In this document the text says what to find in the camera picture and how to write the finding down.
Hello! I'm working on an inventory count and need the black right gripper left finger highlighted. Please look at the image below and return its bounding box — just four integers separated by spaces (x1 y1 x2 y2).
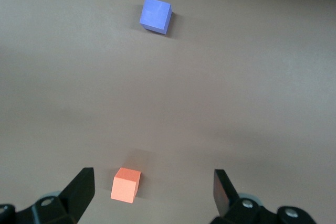
0 167 96 224

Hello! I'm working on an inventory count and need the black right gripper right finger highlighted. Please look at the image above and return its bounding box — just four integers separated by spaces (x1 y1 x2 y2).
209 169 316 224

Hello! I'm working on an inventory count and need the orange foam block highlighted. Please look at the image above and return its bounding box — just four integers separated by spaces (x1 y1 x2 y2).
110 167 142 204

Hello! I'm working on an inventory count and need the purple foam block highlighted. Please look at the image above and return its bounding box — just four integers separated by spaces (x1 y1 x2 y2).
138 0 173 35

